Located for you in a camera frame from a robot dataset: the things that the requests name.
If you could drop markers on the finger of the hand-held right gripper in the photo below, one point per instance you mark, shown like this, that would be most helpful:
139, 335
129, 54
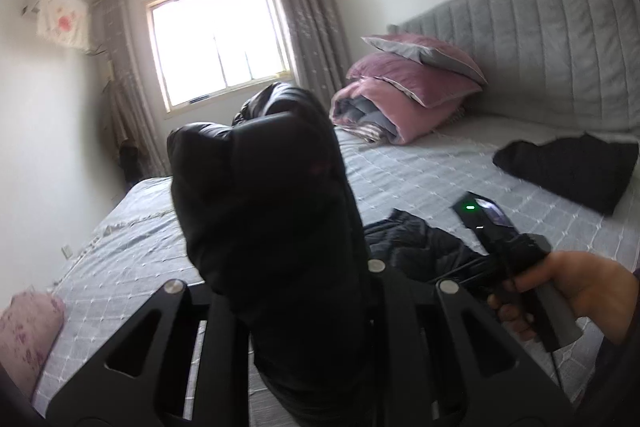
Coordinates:
475, 272

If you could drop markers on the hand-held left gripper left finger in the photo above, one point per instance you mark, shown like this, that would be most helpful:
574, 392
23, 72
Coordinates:
225, 347

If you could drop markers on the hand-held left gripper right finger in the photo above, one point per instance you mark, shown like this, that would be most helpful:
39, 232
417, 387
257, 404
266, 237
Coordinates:
395, 332

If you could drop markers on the black puffer jacket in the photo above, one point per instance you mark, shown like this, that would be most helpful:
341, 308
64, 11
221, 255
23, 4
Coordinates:
270, 217

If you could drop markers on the person's right forearm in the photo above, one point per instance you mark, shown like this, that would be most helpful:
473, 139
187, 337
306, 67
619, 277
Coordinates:
620, 367

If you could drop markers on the person's right hand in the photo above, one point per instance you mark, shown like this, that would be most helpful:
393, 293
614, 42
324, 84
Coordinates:
585, 282

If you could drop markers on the black folded garment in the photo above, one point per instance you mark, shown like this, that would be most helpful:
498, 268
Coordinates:
575, 167

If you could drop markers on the pink folded quilt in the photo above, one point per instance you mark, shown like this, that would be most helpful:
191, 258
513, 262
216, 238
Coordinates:
370, 112

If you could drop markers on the pink floral bolster pillow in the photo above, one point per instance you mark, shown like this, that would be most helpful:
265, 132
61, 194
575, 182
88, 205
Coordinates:
30, 337

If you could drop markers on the pink velvet pillow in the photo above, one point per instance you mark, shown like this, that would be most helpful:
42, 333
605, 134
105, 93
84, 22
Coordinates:
415, 79

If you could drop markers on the grey padded headboard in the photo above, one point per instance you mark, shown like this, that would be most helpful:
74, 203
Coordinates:
550, 57

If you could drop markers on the dark bundle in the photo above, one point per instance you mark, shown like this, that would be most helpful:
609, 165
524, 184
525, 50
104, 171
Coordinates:
130, 164

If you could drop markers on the pink pillow with grey side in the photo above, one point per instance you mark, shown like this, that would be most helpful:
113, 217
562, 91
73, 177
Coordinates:
425, 52

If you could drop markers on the window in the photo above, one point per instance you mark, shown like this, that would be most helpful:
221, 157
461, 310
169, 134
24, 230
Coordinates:
215, 37

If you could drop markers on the air conditioner with floral cover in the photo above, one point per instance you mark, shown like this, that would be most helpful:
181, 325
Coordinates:
60, 19

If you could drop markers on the white wall socket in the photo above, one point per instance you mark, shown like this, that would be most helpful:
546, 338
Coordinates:
66, 251

